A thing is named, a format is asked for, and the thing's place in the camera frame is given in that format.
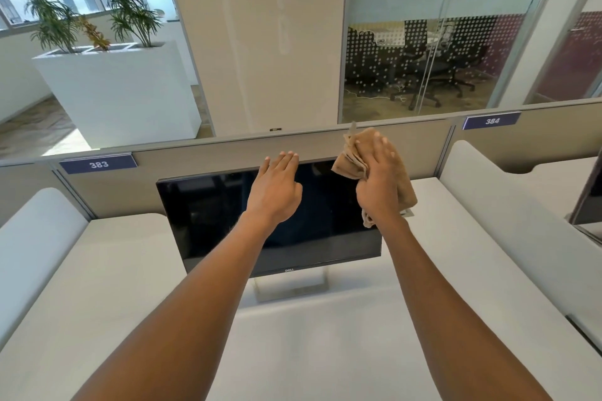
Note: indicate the person's left middle finger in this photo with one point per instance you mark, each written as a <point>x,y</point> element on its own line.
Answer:
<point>288,163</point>

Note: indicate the white rectangular planter box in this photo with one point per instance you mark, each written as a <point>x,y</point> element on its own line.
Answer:
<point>122,95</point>

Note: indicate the tan cleaning cloth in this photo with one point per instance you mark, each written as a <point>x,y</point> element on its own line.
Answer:
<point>350,158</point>

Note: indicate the person's left hand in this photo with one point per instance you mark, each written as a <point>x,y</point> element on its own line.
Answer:
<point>273,194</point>

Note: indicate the person's right little finger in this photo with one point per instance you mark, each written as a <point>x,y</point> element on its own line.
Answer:
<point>402,176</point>

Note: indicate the black office chair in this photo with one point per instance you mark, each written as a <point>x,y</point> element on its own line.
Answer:
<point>463,57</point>
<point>423,67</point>
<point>362,50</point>

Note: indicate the green palm plant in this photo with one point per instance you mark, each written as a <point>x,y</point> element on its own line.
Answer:
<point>51,22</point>
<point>134,15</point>

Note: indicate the dark monitor with thin bezel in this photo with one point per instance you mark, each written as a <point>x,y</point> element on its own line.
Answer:
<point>590,203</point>

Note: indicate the person's right middle finger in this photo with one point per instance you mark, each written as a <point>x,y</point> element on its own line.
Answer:
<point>384,149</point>

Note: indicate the blue desk number label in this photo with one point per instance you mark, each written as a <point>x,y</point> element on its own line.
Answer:
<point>492,121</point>
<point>98,164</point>

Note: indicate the person's right hand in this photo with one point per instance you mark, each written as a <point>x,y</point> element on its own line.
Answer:
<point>383,184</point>

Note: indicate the person's left little finger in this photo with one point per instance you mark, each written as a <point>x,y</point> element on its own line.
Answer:
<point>265,168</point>

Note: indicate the small reddish leafy plant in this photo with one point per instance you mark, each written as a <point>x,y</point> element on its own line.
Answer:
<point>95,35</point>

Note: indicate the person's right thumb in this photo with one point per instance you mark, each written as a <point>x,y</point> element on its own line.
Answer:
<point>362,189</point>

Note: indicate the white rounded side divider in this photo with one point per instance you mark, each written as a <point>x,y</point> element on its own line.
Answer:
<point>33,245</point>
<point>508,212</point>

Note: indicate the beige desk partition panel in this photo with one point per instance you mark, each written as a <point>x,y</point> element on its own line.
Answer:
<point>197,156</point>

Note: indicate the person's left forearm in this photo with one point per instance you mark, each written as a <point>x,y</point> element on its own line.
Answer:
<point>188,321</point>

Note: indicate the person's right forearm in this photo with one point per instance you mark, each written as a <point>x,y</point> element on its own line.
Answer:
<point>447,321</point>

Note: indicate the person's left thumb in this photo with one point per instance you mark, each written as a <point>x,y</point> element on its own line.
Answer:
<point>296,194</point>

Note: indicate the black computer monitor, silver stand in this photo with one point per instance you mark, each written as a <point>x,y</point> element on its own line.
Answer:
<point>211,222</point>

